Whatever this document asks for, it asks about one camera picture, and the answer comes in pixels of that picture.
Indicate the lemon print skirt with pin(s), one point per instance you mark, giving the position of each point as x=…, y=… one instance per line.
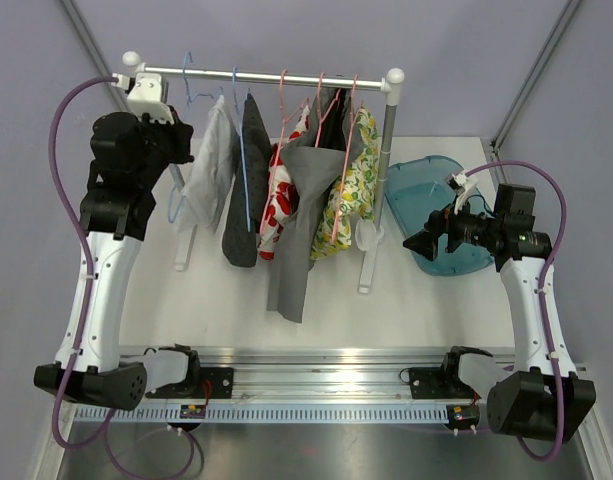
x=356, y=197

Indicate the blue plastic basket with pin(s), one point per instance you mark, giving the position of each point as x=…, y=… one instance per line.
x=416, y=188

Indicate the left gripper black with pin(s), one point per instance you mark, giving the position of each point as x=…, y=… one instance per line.
x=180, y=132

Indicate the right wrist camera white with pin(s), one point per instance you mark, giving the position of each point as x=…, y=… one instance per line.
x=463, y=186

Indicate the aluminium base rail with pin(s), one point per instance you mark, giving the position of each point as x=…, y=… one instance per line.
x=320, y=375

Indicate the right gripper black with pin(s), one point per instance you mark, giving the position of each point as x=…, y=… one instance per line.
x=426, y=242

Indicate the clothes rack silver white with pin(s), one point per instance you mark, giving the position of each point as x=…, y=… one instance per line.
x=390, y=86

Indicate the white slotted cable duct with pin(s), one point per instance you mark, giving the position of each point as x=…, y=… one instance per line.
x=226, y=413

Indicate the frame post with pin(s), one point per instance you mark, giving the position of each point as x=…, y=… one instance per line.
x=537, y=70
x=84, y=34

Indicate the dark grey dotted skirt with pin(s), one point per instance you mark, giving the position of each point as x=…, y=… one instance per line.
x=252, y=153

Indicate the right frame post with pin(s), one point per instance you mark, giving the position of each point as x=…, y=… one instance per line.
x=537, y=70

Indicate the blue wire hanger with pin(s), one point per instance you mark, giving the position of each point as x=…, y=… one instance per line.
x=176, y=197
x=239, y=110

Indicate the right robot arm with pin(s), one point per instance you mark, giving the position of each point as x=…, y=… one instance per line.
x=542, y=397

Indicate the pink wire hanger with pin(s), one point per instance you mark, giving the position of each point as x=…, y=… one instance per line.
x=353, y=116
x=329, y=126
x=285, y=120

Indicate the plain grey skirt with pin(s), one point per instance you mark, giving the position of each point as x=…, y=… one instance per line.
x=314, y=171

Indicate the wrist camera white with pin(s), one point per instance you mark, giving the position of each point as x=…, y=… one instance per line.
x=146, y=94
x=463, y=186

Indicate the red poppy white skirt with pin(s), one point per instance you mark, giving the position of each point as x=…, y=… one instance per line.
x=282, y=194

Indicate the left frame post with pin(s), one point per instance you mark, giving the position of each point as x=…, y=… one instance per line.
x=84, y=34

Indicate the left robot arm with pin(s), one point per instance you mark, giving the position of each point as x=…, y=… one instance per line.
x=130, y=153

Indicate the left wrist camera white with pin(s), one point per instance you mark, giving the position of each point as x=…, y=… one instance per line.
x=146, y=94

